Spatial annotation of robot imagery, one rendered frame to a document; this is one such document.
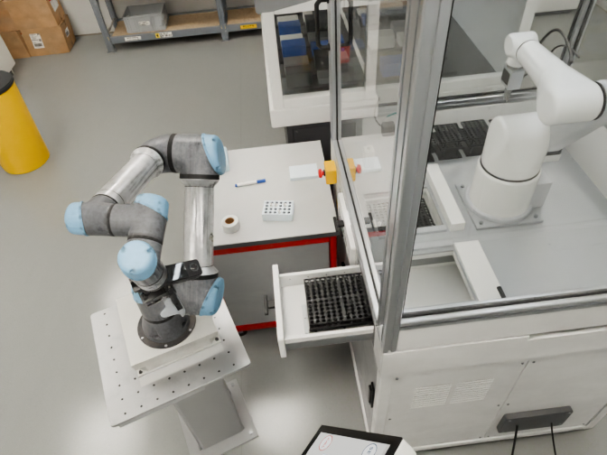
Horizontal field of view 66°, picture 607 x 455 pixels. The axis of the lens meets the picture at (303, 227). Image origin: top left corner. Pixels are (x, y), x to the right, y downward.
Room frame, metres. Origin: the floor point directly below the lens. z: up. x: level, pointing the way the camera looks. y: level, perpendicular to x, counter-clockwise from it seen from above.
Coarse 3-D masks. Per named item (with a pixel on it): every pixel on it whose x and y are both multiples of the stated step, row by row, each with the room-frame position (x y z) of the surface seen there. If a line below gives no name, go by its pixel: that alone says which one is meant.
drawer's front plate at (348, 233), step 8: (344, 200) 1.28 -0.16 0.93; (344, 208) 1.24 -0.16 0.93; (344, 216) 1.20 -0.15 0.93; (344, 224) 1.17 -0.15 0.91; (344, 232) 1.17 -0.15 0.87; (344, 240) 1.17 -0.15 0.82; (352, 240) 1.08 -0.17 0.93; (352, 248) 1.04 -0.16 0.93; (352, 256) 1.04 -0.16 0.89; (352, 264) 1.04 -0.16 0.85
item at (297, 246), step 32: (256, 160) 1.79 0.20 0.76; (288, 160) 1.77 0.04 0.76; (320, 160) 1.74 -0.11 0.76; (224, 192) 1.58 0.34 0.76; (256, 192) 1.56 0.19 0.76; (288, 192) 1.54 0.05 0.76; (320, 192) 1.52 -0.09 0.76; (256, 224) 1.36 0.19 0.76; (288, 224) 1.34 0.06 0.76; (320, 224) 1.33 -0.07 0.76; (224, 256) 1.28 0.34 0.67; (256, 256) 1.29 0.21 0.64; (288, 256) 1.29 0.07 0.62; (320, 256) 1.30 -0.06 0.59; (224, 288) 1.28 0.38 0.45; (256, 288) 1.29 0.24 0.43; (256, 320) 1.28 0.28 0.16
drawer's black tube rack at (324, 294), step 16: (320, 288) 0.91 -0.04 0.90; (336, 288) 0.92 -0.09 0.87; (352, 288) 0.90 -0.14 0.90; (320, 304) 0.84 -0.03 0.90; (336, 304) 0.84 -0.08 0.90; (352, 304) 0.83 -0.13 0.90; (368, 304) 0.85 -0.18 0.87; (320, 320) 0.78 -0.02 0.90; (336, 320) 0.80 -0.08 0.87; (352, 320) 0.79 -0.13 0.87; (368, 320) 0.79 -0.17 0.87
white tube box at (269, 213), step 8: (272, 200) 1.45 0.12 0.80; (280, 200) 1.45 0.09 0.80; (288, 200) 1.44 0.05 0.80; (264, 208) 1.41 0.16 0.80; (272, 208) 1.41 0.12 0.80; (280, 208) 1.41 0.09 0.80; (288, 208) 1.40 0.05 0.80; (264, 216) 1.38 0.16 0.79; (272, 216) 1.37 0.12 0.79; (280, 216) 1.37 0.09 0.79; (288, 216) 1.36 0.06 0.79
